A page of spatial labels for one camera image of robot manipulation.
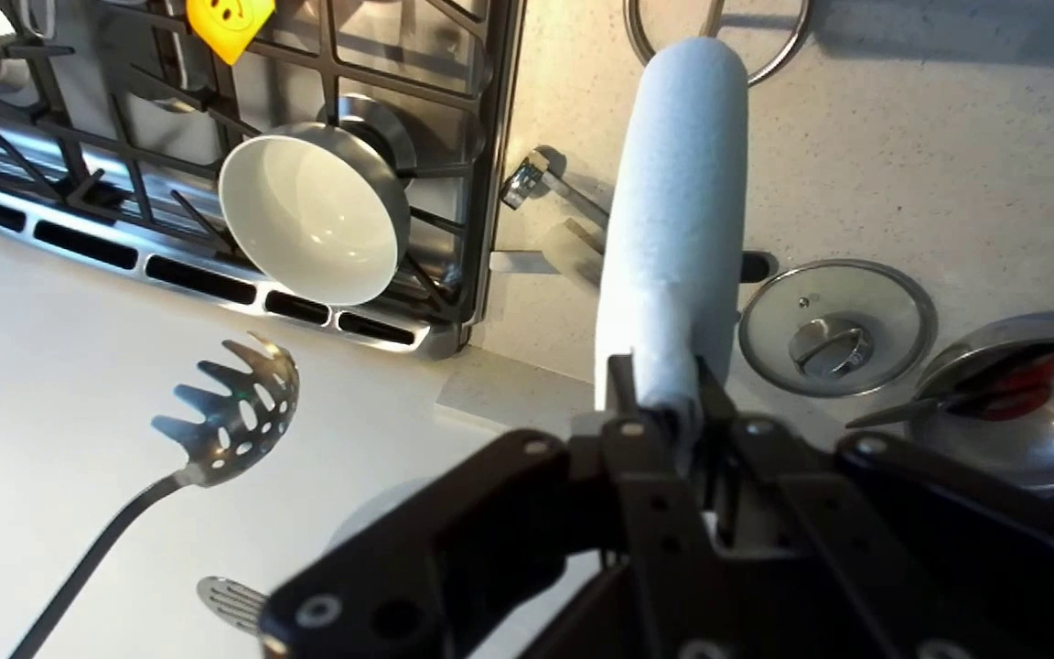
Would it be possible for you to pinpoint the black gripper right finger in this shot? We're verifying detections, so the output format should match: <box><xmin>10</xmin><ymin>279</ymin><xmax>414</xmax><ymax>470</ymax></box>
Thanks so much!
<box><xmin>689</xmin><ymin>355</ymin><xmax>1054</xmax><ymax>659</ymax></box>

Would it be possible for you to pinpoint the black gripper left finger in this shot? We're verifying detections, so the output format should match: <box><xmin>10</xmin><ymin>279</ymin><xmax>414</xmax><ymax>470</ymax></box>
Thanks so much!
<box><xmin>259</xmin><ymin>355</ymin><xmax>715</xmax><ymax>659</ymax></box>

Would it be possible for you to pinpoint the white paper towel roll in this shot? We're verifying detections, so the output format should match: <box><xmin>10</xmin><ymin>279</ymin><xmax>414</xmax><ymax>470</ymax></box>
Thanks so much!
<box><xmin>593</xmin><ymin>32</ymin><xmax>753</xmax><ymax>423</ymax></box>

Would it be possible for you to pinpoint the metal paper towel stand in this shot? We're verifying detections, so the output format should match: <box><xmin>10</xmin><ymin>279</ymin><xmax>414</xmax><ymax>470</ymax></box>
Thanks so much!
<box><xmin>624</xmin><ymin>0</ymin><xmax>817</xmax><ymax>93</ymax></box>

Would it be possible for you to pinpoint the metal bowl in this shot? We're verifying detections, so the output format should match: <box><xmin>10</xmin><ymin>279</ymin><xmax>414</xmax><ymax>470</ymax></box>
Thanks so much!
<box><xmin>908</xmin><ymin>306</ymin><xmax>1054</xmax><ymax>495</ymax></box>

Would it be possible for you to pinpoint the hanging slotted spatula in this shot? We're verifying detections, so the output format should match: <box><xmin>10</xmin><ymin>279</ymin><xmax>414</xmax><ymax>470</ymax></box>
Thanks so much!
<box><xmin>194</xmin><ymin>570</ymin><xmax>276</xmax><ymax>639</ymax></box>
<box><xmin>6</xmin><ymin>333</ymin><xmax>304</xmax><ymax>659</ymax></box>

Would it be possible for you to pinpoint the glass pot lid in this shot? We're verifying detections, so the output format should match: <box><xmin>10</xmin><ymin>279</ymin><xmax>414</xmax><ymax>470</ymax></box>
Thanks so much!
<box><xmin>736</xmin><ymin>257</ymin><xmax>942</xmax><ymax>403</ymax></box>

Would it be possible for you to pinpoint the white frying pan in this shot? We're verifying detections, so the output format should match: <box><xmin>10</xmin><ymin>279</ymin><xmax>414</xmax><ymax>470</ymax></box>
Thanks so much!
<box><xmin>216</xmin><ymin>121</ymin><xmax>417</xmax><ymax>312</ymax></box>

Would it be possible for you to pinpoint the stainless steel gas stove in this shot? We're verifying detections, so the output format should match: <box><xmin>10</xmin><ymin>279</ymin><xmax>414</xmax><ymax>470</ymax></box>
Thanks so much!
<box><xmin>0</xmin><ymin>0</ymin><xmax>531</xmax><ymax>362</ymax></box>

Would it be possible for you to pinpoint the yellow silicone spatula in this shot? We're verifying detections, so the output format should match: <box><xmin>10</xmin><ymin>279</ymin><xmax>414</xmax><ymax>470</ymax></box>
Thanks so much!
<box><xmin>182</xmin><ymin>0</ymin><xmax>282</xmax><ymax>68</ymax></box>

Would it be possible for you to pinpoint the black handled kitchen tool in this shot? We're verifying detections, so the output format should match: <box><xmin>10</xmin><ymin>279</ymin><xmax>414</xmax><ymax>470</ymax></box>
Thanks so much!
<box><xmin>499</xmin><ymin>141</ymin><xmax>785</xmax><ymax>285</ymax></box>

